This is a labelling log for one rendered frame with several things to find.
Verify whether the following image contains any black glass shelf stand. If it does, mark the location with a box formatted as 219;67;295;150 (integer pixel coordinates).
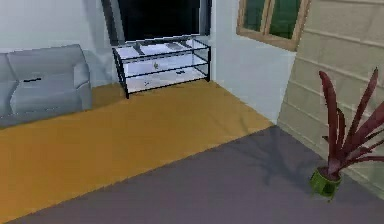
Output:
112;35;212;100

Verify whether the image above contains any black television set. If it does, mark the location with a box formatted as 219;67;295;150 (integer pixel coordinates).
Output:
101;0;213;47

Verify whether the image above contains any wooden framed window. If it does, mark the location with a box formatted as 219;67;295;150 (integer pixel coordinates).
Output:
236;0;312;52

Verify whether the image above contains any grey sofa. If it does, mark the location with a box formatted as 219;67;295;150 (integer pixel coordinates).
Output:
0;43;93;128

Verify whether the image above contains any green plant pot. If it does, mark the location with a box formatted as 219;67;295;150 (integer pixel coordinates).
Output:
309;166;343;200

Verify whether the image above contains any beige panelled door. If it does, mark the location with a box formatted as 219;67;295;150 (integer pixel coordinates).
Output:
277;0;384;201

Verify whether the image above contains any red leaved house plant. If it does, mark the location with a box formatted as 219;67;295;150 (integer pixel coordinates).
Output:
318;67;384;175

